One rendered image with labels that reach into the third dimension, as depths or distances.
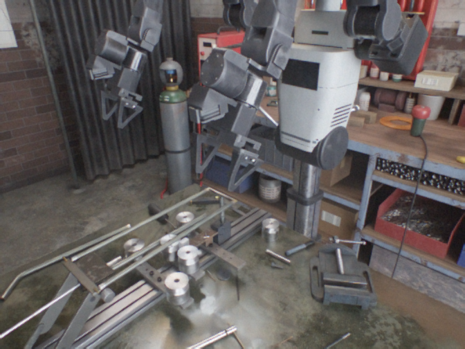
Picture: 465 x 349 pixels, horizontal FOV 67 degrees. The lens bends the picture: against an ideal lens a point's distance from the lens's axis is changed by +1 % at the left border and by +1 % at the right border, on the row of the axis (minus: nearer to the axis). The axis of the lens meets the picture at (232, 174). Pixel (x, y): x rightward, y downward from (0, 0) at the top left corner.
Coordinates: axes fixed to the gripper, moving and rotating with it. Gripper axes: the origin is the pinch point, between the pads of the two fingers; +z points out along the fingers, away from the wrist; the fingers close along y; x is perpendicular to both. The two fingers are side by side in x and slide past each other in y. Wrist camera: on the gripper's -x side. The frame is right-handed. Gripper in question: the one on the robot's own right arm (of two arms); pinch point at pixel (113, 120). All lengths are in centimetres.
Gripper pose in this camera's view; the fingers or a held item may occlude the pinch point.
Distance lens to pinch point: 102.9
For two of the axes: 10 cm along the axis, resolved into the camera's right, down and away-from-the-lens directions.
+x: 6.6, 1.8, 7.3
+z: -3.7, 9.2, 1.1
